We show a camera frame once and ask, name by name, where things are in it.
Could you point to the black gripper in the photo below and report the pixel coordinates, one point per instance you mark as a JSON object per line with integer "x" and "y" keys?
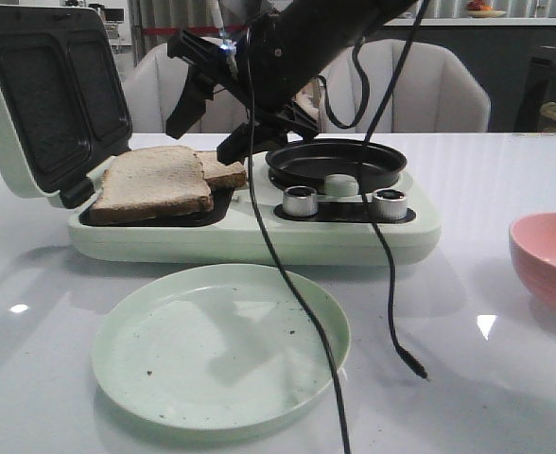
{"x": 263, "y": 70}

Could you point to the bread slice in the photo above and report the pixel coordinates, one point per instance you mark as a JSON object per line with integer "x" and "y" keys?
{"x": 220, "y": 176}
{"x": 151, "y": 183}

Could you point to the green sandwich maker lid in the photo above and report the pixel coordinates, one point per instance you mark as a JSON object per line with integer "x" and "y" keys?
{"x": 63, "y": 113}

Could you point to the pink bowl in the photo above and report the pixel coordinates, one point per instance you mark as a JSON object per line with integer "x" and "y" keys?
{"x": 532, "y": 241}

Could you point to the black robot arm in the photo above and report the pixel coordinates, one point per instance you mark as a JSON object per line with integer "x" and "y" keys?
{"x": 338, "y": 25}

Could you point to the green breakfast maker base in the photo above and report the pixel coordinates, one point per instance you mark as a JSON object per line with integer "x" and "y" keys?
{"x": 236, "y": 237}

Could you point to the left grey upholstered chair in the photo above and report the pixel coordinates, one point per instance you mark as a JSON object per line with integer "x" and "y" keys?
{"x": 154, "y": 88}

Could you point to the grey upholstered chair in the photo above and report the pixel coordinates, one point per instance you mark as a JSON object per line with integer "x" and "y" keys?
{"x": 154, "y": 88}
{"x": 435, "y": 92}

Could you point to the left silver control knob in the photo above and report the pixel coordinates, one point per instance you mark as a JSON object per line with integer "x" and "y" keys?
{"x": 300, "y": 201}

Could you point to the silver control knob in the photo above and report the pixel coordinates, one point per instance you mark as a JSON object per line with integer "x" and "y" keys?
{"x": 390, "y": 204}
{"x": 300, "y": 201}

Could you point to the black round frying pan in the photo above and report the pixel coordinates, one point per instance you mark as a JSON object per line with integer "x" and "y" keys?
{"x": 308, "y": 163}

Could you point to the right silver control knob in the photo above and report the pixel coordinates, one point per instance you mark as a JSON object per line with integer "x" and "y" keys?
{"x": 390, "y": 204}

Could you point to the right grey upholstered chair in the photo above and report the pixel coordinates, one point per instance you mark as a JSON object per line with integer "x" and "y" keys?
{"x": 435, "y": 92}

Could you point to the green round plate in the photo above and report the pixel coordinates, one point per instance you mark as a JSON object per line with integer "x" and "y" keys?
{"x": 224, "y": 351}

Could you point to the fruit bowl on counter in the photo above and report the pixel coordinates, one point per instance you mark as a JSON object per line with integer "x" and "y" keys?
{"x": 479, "y": 9}

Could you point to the grey kitchen counter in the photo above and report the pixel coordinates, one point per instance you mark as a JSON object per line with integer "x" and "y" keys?
{"x": 497, "y": 53}

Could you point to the dark appliance at right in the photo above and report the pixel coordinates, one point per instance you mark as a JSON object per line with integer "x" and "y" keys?
{"x": 540, "y": 89}

